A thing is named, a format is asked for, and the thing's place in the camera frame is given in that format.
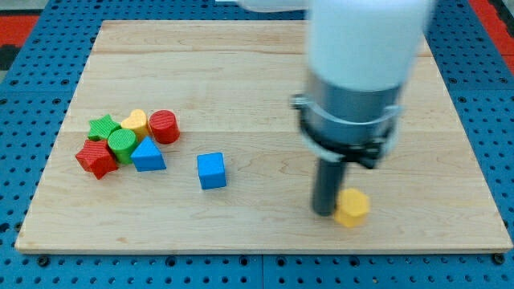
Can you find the red cylinder block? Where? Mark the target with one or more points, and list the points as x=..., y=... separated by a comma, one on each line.
x=164, y=127

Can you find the wooden board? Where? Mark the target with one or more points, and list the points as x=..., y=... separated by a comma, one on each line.
x=229, y=83

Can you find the blue triangle block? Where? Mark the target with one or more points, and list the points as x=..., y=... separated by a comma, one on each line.
x=147, y=156

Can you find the blue cube block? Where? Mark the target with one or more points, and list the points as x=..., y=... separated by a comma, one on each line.
x=211, y=170

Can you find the green cylinder block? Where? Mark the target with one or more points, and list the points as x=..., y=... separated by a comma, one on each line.
x=122, y=143

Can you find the red star block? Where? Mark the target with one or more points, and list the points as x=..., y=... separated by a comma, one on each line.
x=96, y=157

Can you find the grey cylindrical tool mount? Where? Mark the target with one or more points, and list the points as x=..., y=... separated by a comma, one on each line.
x=342, y=125

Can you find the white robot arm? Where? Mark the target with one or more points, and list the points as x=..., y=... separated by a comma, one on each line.
x=359, y=55

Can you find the yellow heart block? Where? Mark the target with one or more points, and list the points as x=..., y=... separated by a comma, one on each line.
x=137, y=122

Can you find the yellow hexagon block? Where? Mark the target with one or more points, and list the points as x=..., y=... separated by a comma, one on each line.
x=352, y=208

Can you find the green star block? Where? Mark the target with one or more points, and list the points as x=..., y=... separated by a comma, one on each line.
x=102, y=128

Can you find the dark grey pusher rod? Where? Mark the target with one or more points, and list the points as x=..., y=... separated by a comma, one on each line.
x=328, y=178

